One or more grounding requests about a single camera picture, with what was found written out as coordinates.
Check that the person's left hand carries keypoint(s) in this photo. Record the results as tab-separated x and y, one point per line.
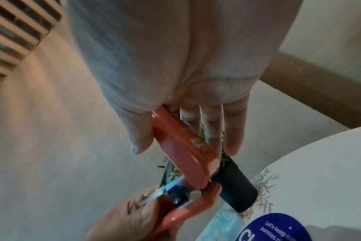
124	216

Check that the person's right hand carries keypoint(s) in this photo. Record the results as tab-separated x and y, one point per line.
216	94

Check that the person's right forearm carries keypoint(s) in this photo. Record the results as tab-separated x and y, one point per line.
156	42

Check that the green leafy plant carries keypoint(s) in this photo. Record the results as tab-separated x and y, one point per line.
225	162

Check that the black plant pot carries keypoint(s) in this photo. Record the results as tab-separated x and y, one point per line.
237	186

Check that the light blue plastic packet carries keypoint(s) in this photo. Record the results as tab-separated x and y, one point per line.
222	226

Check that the brown wooden ledge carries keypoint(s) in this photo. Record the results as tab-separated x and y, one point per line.
317	84

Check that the round blue label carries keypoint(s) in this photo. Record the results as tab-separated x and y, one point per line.
272	228

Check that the slatted wooden vent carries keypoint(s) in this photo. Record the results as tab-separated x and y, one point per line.
16	37

